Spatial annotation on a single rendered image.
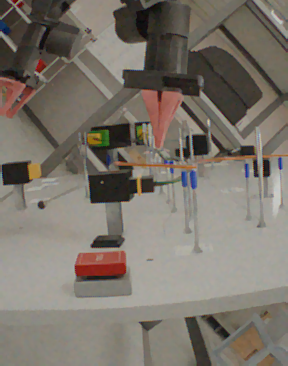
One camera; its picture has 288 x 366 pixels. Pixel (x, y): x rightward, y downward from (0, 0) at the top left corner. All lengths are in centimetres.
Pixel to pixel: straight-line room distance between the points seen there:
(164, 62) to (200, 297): 32
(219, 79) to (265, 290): 136
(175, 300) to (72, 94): 811
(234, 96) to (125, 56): 677
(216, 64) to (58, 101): 691
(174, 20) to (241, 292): 37
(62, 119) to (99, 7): 211
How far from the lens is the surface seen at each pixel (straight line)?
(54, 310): 48
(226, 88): 179
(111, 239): 70
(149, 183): 74
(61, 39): 102
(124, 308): 47
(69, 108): 852
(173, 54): 67
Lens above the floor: 123
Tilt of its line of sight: 3 degrees down
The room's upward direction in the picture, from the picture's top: 48 degrees clockwise
